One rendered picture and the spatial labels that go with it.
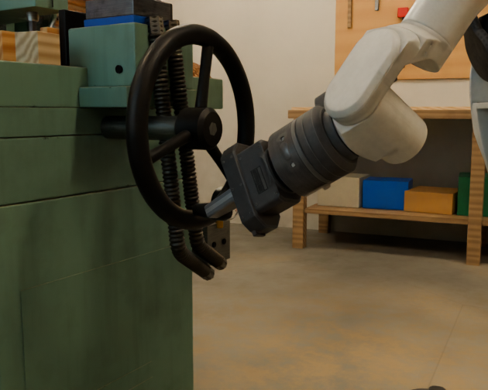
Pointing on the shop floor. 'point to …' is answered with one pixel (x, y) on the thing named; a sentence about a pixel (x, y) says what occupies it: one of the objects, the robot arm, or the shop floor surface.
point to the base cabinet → (85, 296)
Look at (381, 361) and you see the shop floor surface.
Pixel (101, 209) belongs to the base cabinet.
